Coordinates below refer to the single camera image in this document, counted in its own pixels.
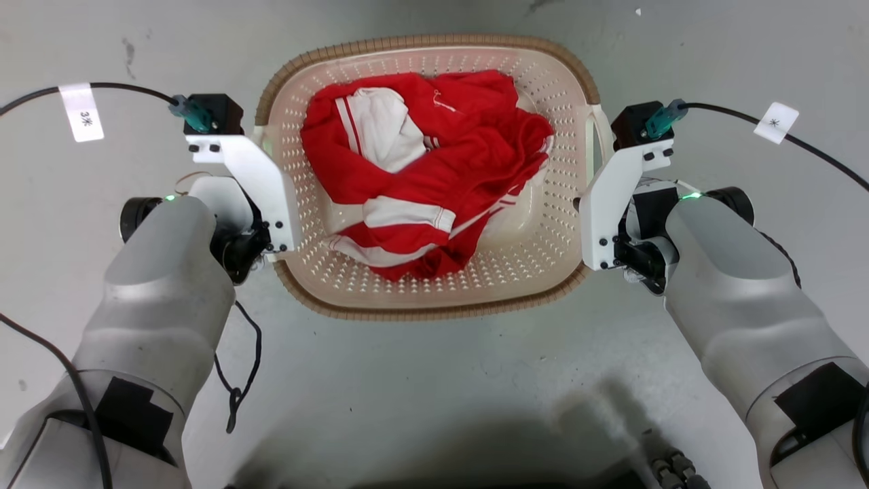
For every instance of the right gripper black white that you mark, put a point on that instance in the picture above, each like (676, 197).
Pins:
(645, 244)

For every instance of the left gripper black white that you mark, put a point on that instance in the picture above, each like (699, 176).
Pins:
(234, 244)

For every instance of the beige laundry basket brown rim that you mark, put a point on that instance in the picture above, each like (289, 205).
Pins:
(543, 238)

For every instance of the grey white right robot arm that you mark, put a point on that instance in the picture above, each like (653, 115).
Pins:
(740, 299)

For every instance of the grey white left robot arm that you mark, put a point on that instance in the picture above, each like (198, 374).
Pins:
(159, 312)

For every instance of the small white paper label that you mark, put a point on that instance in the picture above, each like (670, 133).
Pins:
(775, 123)

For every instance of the red and white garment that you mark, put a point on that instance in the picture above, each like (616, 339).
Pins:
(468, 170)

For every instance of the white paper label with print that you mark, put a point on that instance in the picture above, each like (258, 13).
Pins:
(81, 112)

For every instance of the white right camera bracket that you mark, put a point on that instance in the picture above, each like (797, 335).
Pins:
(607, 204)

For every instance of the white camera bracket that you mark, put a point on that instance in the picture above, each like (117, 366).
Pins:
(268, 190)
(607, 204)

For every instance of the white left camera bracket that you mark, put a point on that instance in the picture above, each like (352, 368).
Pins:
(268, 190)

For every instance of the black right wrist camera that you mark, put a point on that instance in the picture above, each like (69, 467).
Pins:
(631, 125)

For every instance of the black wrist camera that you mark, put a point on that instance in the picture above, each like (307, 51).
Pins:
(220, 109)
(631, 125)

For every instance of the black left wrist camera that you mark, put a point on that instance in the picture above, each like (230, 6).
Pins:
(220, 109)

